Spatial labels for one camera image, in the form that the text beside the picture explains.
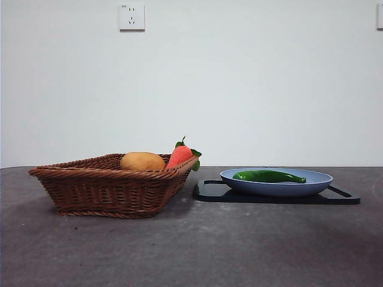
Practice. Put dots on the green chili pepper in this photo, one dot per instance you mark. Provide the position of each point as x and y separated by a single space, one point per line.
263 175

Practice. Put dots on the blue round plate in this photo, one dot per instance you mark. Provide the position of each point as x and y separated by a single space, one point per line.
275 188

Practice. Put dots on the orange carrot with green leaves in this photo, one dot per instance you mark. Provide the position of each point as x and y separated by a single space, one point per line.
179 157

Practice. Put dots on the yellow-brown potato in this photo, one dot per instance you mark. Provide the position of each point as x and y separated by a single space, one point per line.
142 161

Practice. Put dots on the black rectangular tray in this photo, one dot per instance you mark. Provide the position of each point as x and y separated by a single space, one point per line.
215 195

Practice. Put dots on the brown wicker basket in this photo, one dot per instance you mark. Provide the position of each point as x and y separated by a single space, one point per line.
101 191

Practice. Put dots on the white wall socket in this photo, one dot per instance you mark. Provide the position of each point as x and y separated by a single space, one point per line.
132 17

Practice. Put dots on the white wall plate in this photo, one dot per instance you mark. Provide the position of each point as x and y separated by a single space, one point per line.
380 16

